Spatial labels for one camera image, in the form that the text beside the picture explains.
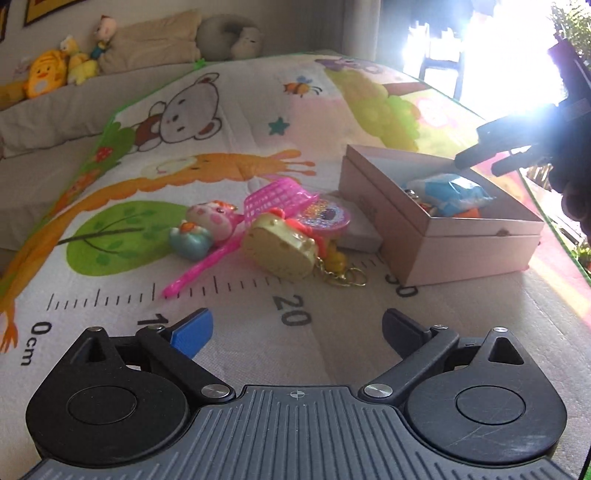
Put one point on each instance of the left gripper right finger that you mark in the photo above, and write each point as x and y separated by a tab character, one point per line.
423	353

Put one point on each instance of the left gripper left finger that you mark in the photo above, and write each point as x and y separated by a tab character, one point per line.
173	348

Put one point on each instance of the white small box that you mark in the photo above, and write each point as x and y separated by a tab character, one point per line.
360	235

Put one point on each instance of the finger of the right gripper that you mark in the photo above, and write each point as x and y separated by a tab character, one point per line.
533	156
511	134

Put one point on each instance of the orange plastic bowl toy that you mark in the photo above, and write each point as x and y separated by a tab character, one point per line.
471	213

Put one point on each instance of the pink cardboard box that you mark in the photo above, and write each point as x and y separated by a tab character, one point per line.
421	249

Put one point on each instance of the yellow cheese keychain toy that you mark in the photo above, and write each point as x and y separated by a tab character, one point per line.
281	246

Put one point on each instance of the blue white wet wipes pack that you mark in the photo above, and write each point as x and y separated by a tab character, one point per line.
447	194

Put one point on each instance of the grey neck pillow plush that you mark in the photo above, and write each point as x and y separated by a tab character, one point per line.
228	37

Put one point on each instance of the yellow small plush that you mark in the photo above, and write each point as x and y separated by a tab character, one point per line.
80	67

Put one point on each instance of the framed picture on wall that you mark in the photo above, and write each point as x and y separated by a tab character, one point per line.
40	9

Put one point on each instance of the small doll red hat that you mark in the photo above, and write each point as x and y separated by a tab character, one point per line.
103	34

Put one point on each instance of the gloved right hand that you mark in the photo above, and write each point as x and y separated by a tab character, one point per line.
570	176

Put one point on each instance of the pink plastic strainer scoop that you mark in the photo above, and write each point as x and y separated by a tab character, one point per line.
283	194

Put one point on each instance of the yellow duck plush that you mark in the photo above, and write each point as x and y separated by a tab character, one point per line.
47	73

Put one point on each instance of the colourful cartoon play mat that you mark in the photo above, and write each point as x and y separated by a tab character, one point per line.
91	274

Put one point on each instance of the beige pillow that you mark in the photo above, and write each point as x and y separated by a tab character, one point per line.
165	41

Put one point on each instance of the pink round stamp toy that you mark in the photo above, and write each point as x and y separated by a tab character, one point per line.
326	218

